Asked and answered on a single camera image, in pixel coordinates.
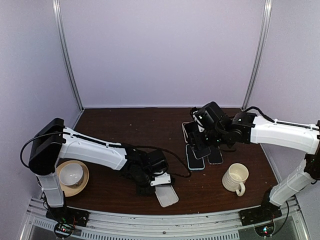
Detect clear magsafe phone case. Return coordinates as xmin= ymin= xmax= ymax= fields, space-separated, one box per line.
xmin=206 ymin=146 xmax=224 ymax=165

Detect white bowl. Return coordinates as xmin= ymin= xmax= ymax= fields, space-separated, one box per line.
xmin=59 ymin=163 xmax=84 ymax=186

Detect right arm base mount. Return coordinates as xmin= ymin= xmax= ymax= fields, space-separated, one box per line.
xmin=239 ymin=206 xmax=282 ymax=238

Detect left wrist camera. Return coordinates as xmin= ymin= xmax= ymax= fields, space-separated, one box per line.
xmin=150 ymin=172 xmax=175 ymax=187

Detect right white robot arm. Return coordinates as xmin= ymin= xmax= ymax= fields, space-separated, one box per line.
xmin=183 ymin=101 xmax=320 ymax=221

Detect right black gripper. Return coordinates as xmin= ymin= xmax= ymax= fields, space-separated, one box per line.
xmin=188 ymin=129 xmax=228 ymax=151

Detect tan saucer plate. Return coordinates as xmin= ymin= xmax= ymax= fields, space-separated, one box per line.
xmin=56 ymin=160 xmax=90 ymax=197

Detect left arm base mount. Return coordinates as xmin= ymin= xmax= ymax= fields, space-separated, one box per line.
xmin=45 ymin=208 xmax=89 ymax=238

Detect purple phone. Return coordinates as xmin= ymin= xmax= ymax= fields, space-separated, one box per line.
xmin=207 ymin=146 xmax=224 ymax=165
xmin=186 ymin=145 xmax=205 ymax=170

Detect cream ribbed mug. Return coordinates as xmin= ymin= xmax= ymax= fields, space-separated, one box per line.
xmin=222 ymin=163 xmax=249 ymax=197

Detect left aluminium corner post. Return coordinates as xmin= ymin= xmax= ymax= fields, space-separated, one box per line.
xmin=52 ymin=0 xmax=84 ymax=112

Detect dark phone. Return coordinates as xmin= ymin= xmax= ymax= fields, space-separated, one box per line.
xmin=182 ymin=122 xmax=195 ymax=143
xmin=191 ymin=147 xmax=211 ymax=160

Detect light blue phone case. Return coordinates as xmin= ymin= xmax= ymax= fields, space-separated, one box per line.
xmin=185 ymin=144 xmax=206 ymax=172

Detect aluminium corner post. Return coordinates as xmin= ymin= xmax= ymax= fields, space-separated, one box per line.
xmin=52 ymin=0 xmax=84 ymax=112
xmin=241 ymin=0 xmax=273 ymax=110

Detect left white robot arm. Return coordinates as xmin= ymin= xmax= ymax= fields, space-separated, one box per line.
xmin=22 ymin=118 xmax=173 ymax=222

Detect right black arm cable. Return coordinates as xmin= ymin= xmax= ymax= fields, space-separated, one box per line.
xmin=244 ymin=106 xmax=278 ymax=123

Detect right aluminium corner post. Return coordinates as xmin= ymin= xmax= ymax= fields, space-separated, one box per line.
xmin=241 ymin=0 xmax=273 ymax=110

